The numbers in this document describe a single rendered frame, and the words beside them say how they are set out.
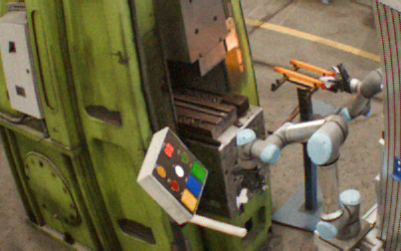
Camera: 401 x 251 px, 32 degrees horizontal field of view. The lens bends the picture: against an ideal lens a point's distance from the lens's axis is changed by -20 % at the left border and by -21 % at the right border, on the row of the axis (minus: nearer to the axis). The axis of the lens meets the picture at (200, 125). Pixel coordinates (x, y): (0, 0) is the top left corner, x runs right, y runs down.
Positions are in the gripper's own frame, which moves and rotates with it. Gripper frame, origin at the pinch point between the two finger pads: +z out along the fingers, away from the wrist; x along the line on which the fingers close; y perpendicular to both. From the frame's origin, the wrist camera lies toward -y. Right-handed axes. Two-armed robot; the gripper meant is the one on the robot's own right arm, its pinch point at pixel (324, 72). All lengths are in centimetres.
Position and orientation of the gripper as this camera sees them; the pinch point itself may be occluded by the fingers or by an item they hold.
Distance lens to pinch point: 433.6
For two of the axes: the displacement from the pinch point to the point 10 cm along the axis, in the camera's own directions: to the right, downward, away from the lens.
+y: 1.5, 8.3, 5.4
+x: 6.3, -5.0, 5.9
